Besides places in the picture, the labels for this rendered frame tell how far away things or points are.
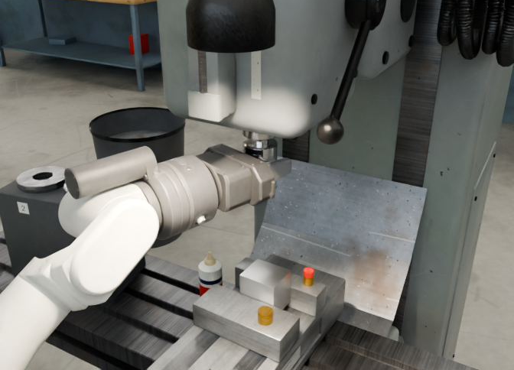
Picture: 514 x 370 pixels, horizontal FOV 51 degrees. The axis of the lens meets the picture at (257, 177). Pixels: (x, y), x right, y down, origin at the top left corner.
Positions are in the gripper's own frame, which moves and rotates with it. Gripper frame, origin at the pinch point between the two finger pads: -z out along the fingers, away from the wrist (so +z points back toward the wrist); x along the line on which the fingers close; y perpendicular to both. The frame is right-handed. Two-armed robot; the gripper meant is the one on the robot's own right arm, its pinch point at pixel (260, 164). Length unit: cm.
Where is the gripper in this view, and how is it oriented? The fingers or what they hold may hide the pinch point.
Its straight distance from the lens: 74.7
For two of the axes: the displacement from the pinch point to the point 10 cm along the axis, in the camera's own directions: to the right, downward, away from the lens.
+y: -0.1, 9.1, 4.2
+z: -7.3, 2.8, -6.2
